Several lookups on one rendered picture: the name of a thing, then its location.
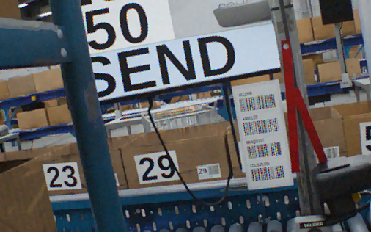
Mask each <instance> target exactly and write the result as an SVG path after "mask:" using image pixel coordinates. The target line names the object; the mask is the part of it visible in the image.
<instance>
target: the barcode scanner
mask: <svg viewBox="0 0 371 232"><path fill-rule="evenodd" d="M311 177H312V181H313V184H314V189H315V192H316V194H317V196H318V197H319V198H320V199H321V200H324V201H325V202H326V205H327V206H328V209H329V211H330V212H331V215H332V216H325V217H326V223H327V225H329V226H332V225H336V224H337V223H339V222H341V221H344V220H347V219H349V218H351V217H355V216H356V215H357V210H356V204H355V203H357V202H359V201H360V200H361V195H360V194H359V192H361V191H365V190H368V189H371V154H368V155H366V156H363V155H361V154H359V155H355V156H350V157H348V158H346V157H344V156H343V157H340V158H338V159H332V160H328V161H324V162H319V163H318V166H316V167H314V168H313V169H312V172H311Z"/></svg>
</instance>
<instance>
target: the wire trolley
mask: <svg viewBox="0 0 371 232"><path fill-rule="evenodd" d="M211 102H214V105H213V107H211V106H206V105H203V104H207V103H211ZM216 103H217V98H214V99H211V100H207V101H200V102H196V103H194V102H193V103H188V104H181V105H177V106H171V107H167V108H163V109H157V110H153V111H150V114H151V115H152V118H153V121H154V123H156V124H157V128H158V130H159V126H158V122H162V126H163V130H164V122H163V121H165V120H166V121H167V120H172V119H175V121H176V125H177V120H176V118H179V117H180V118H181V123H182V126H181V127H177V128H185V127H190V126H195V125H197V126H199V125H201V124H202V125H203V123H204V124H205V122H204V119H205V121H206V118H207V119H208V118H209V119H208V120H207V121H206V124H210V123H209V120H210V121H211V123H214V121H215V122H218V123H219V121H217V120H215V116H214V112H215V111H216V110H218V108H216ZM197 105H198V106H197ZM190 106H194V107H195V109H196V111H195V113H193V114H191V113H190V114H189V115H194V120H195V115H196V117H197V115H198V118H197V119H196V122H197V121H198V119H199V121H198V123H195V124H191V125H190V123H189V119H188V124H189V125H188V124H187V126H183V120H182V117H185V118H186V116H189V115H186V113H185V114H184V115H178V116H177V115H176V116H175V117H172V115H171V117H168V118H164V119H160V120H158V119H157V120H155V118H154V114H158V113H160V115H161V112H165V115H166V112H168V111H172V110H176V109H179V112H180V109H182V108H184V111H185V108H186V107H188V108H189V107H190ZM196 106H197V108H196ZM201 106H202V107H203V109H204V107H206V111H205V109H204V111H203V109H202V107H201ZM198 107H199V110H200V111H199V110H198ZM200 107H201V109H200ZM209 108H211V109H209ZM208 109H209V110H208ZM197 110H198V112H197ZM213 111H214V112H213ZM189 112H190V109H189ZM209 112H210V113H211V116H212V117H213V116H214V119H211V116H210V115H209ZM202 113H203V115H202ZM207 113H208V115H207ZM143 114H145V115H146V114H147V112H143V113H140V115H142V122H143V126H144V133H146V134H147V132H151V127H150V124H151V121H149V120H148V119H147V116H146V117H145V116H144V115H143ZM170 114H171V112H170ZM175 114H176V112H175ZM200 114H201V115H200ZM204 114H205V115H206V117H205V116H204ZM216 114H217V111H216V112H215V115H216ZM199 116H200V117H199ZM201 116H202V118H203V117H204V119H203V121H202V119H201ZM208 116H209V117H208ZM217 119H218V115H217ZM200 121H201V122H200ZM199 122H200V123H199ZM169 125H170V121H169ZM167 126H168V123H167ZM172 126H173V123H172ZM170 129H175V128H174V126H173V128H171V125H170ZM170 129H169V127H168V129H167V130H170ZM164 131H165V130H164Z"/></svg>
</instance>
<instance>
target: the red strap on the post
mask: <svg viewBox="0 0 371 232"><path fill-rule="evenodd" d="M281 46H282V56H283V66H284V82H285V90H286V100H287V116H288V134H289V143H290V160H291V172H292V173H299V172H300V167H299V159H300V158H299V149H298V131H297V122H296V107H297V109H298V112H299V114H300V115H301V118H302V120H303V124H304V126H305V128H306V131H307V133H308V135H309V138H310V141H311V143H312V145H313V147H314V151H315V153H316V155H317V157H318V161H319V162H324V161H328V159H327V157H326V154H325V151H324V149H323V146H322V144H321V143H320V138H319V136H318V134H317V132H316V130H315V125H314V124H313V122H312V119H311V117H310V115H309V111H308V109H307V107H306V104H305V103H304V100H303V96H302V94H301V92H300V90H299V88H298V87H297V88H295V86H294V77H293V65H292V59H291V49H290V40H281Z"/></svg>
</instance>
